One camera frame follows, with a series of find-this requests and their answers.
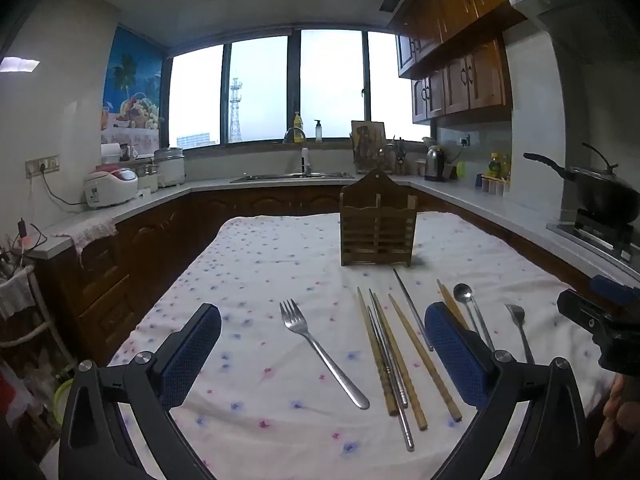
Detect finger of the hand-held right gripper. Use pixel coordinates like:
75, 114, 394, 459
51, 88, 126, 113
589, 275, 640, 307
556, 288, 621, 347

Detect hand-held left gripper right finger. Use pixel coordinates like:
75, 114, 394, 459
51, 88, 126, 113
424, 301, 593, 480

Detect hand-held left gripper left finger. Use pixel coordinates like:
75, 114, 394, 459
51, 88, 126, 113
59, 302, 223, 480

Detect wooden chopstick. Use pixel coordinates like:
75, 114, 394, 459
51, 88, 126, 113
373, 292, 429, 431
356, 287, 399, 417
436, 279, 471, 332
388, 293, 464, 422

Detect metal chopstick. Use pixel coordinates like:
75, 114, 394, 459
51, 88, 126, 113
392, 268, 434, 352
367, 305, 415, 452
369, 288, 409, 409

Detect wooden utensil holder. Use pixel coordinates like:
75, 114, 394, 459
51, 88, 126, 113
339, 169, 418, 267

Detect person's right hand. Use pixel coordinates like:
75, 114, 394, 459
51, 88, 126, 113
594, 374, 640, 457

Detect gas stove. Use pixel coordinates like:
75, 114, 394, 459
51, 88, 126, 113
546, 207, 640, 277

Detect steel spoon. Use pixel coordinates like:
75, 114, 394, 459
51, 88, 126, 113
453, 283, 496, 354

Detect small steel fork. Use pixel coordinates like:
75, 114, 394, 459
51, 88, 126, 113
504, 303, 535, 367

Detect black wok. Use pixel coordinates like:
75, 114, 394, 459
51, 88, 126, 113
523, 142, 640, 225

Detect floral white tablecloth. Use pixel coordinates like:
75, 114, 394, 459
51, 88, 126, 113
40, 212, 616, 480

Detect wooden lower cabinets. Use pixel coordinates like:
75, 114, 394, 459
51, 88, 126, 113
35, 182, 606, 456

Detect wooden cabinets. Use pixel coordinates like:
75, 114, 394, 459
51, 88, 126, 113
35, 182, 606, 456
387, 0, 551, 127

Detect large steel fork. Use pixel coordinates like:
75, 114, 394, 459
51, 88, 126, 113
279, 299, 371, 410

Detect pink patterned cloth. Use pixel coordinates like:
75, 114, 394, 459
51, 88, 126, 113
52, 211, 119, 269

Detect white steamer pot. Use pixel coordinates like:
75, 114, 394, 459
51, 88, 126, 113
152, 146, 186, 189

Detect white red rice cooker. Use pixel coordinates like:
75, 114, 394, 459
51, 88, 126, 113
83, 167, 140, 210

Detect steel sink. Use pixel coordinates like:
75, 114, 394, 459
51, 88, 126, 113
229, 171, 356, 184

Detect white storage rack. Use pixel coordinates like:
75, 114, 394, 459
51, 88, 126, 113
0, 219, 67, 413

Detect steel electric kettle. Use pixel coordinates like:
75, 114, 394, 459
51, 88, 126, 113
424, 144, 449, 183

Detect countertop utensil rack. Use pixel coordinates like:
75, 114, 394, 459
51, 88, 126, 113
375, 142, 400, 176

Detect steel faucet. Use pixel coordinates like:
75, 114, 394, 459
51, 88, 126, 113
282, 127, 314, 177

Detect wooden cutting board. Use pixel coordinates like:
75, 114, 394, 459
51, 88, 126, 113
351, 120, 386, 174

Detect lattice radio tower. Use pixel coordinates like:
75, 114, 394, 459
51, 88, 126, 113
228, 77, 244, 144

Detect wooden upper cabinets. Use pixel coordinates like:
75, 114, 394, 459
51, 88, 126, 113
387, 0, 551, 127

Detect kitchen window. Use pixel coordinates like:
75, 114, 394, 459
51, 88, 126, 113
165, 27, 437, 149

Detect black power cable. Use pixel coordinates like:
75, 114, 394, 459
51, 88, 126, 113
40, 170, 89, 207

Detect wall power outlet strip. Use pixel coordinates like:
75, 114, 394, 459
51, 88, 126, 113
25, 154, 60, 179

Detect tropical fruit wall poster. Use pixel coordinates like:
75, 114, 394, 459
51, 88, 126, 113
101, 26, 166, 157

